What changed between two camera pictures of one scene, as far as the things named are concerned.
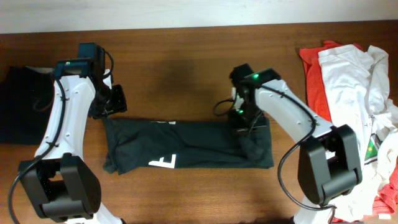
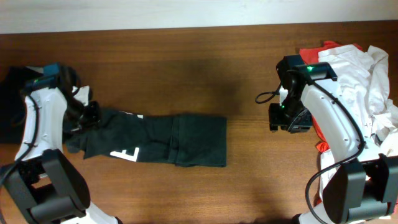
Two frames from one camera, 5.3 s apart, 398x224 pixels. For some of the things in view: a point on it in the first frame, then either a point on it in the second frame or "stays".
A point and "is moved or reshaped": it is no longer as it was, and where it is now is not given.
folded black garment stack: (26, 102) stays
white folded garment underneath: (41, 70) stays
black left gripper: (120, 105) -> (93, 123)
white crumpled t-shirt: (356, 82) stays
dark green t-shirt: (136, 144) is moved or reshaped
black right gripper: (236, 126) -> (275, 119)
